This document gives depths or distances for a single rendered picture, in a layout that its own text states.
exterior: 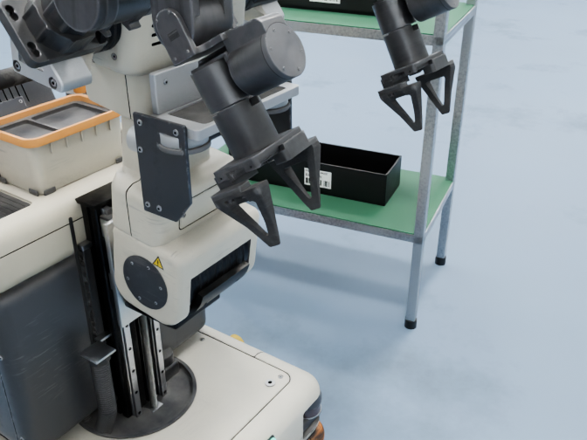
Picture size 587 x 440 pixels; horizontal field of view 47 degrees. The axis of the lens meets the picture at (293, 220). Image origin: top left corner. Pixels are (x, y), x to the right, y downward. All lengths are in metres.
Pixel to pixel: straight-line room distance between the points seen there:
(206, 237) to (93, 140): 0.35
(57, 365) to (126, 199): 0.44
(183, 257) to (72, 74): 0.36
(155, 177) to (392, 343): 1.34
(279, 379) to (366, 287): 0.88
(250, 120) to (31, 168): 0.66
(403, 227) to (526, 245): 0.82
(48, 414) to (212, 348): 0.45
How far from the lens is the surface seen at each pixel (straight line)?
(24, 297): 1.33
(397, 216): 2.18
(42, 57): 0.91
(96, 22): 0.81
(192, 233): 1.17
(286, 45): 0.70
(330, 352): 2.16
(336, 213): 2.18
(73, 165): 1.37
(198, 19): 0.74
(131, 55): 0.99
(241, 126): 0.74
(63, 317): 1.40
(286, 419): 1.59
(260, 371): 1.67
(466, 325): 2.34
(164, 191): 1.03
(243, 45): 0.71
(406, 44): 1.09
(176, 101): 1.03
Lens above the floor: 1.38
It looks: 29 degrees down
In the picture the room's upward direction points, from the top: straight up
